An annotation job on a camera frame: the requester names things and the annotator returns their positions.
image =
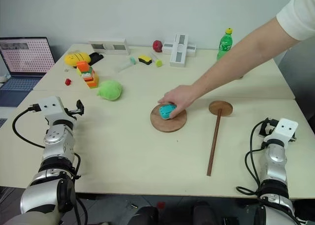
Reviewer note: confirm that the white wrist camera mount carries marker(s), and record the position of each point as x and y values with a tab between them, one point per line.
283	130
53	106

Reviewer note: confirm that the person's bare forearm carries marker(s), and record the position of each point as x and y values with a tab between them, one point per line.
241	52

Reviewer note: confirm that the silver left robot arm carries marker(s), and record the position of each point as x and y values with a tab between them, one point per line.
56	141

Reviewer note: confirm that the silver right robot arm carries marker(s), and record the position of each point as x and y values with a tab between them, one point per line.
275	166

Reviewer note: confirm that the small red toy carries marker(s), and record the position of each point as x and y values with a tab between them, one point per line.
68	82

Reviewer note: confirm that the white shirt sleeve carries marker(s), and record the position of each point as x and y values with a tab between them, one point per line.
300	13

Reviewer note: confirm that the teal plastic toy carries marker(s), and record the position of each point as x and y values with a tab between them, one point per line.
166	111

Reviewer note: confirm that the person's bare hand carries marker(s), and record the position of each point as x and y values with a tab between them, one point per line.
182	97

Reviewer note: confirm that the long white box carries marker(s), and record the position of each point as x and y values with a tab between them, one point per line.
110	46

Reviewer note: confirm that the black and yellow sponge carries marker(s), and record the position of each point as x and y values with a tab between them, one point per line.
145	59

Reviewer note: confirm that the small red floor object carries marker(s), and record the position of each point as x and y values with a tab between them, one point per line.
161	205

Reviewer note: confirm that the yellow plush toy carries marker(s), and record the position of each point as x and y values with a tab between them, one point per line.
75	58

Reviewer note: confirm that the clear tube with teal cap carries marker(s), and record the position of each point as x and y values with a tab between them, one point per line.
128	64

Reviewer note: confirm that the white computer mouse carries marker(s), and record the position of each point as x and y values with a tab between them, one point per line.
3	78

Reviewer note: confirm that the open laptop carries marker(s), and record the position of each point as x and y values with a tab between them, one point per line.
24	60

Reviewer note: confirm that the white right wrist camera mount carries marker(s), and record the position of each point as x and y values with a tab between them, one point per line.
283	130

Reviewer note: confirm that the white cross-shaped box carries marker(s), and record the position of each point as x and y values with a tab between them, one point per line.
179	52

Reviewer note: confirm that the green soda bottle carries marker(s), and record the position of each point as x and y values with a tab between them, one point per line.
224	44

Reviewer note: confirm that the wooden stick with disc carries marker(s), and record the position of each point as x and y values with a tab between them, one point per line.
216	131

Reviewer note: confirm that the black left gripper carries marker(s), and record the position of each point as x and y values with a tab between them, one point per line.
71	112

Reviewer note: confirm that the red strawberry toy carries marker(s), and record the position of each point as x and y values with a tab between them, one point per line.
157	45

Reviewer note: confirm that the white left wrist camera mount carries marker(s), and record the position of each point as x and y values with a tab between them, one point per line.
53	106

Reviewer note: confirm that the orange toy block stack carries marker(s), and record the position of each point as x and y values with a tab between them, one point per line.
88	74

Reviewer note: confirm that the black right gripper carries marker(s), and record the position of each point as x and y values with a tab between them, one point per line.
267	127

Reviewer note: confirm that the dark rounded shape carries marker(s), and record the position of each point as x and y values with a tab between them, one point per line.
145	216

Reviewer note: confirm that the green plush toy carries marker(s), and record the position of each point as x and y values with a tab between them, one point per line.
110	90

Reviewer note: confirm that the round wooden base disc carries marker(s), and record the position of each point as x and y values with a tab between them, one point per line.
167	125

